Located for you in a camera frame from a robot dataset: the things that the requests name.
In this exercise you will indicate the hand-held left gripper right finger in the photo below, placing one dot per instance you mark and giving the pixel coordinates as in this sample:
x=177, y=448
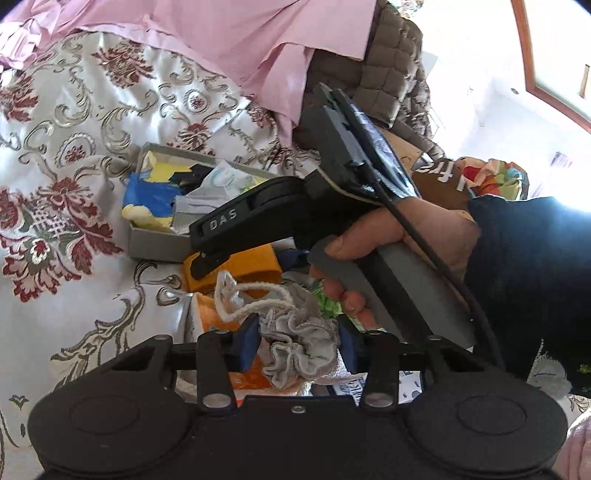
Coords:
x=348, y=346

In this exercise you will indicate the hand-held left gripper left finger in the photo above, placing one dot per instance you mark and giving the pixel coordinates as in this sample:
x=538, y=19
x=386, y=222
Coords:
x=247, y=344

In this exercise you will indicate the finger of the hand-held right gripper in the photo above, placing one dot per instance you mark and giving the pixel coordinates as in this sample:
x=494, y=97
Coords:
x=203, y=265

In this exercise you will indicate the orange fabric pouch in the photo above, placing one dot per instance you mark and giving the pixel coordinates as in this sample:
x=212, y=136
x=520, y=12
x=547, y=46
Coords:
x=249, y=267

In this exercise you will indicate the grey box with cartoon lining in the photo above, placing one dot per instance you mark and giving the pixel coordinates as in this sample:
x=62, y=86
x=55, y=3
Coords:
x=152, y=240

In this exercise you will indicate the teal and white wipes packet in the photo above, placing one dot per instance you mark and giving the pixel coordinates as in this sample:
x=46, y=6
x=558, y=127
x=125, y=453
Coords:
x=226, y=177

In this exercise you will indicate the person's right forearm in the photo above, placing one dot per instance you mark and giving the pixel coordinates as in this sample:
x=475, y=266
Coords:
x=531, y=277

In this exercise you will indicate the person's right hand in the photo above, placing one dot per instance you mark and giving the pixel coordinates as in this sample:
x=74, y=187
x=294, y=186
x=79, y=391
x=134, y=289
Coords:
x=434, y=230

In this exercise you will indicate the white waffle towel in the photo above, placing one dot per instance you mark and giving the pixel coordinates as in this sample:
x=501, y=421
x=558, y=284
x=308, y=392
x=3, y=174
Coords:
x=337, y=369

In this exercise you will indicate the orange and white carton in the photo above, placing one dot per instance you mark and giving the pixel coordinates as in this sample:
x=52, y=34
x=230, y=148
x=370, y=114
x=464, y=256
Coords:
x=207, y=318

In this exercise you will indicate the clear bag of green pieces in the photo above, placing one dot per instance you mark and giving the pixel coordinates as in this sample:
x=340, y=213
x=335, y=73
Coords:
x=328, y=302

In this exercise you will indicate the dark blue cloth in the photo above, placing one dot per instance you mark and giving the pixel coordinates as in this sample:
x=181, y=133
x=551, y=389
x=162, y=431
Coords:
x=293, y=261

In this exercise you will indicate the white and blue milk carton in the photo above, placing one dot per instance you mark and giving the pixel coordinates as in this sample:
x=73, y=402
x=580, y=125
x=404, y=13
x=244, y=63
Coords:
x=413, y=385

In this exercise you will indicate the brown printed cloth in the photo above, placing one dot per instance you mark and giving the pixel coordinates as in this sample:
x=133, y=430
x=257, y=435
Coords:
x=443, y=189

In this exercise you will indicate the floral satin blanket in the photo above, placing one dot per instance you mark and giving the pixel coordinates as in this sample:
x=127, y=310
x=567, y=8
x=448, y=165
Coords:
x=69, y=161

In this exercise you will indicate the olive quilted jacket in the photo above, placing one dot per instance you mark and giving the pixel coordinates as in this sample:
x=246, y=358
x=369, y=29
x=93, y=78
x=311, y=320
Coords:
x=392, y=69

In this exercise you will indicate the pink cloth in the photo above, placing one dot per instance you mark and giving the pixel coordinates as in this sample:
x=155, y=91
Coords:
x=207, y=37

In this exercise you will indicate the colourful orange cloth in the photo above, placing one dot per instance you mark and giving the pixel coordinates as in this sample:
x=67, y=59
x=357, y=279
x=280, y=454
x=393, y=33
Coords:
x=498, y=177

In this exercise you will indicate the pink fleece garment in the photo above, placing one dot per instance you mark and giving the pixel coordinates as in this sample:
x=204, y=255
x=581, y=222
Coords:
x=577, y=447

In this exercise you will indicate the brown wooden door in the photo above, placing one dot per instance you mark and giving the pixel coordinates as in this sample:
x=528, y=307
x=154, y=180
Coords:
x=524, y=46

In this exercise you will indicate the wooden bed frame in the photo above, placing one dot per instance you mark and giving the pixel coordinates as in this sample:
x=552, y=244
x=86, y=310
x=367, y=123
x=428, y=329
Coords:
x=406, y=147

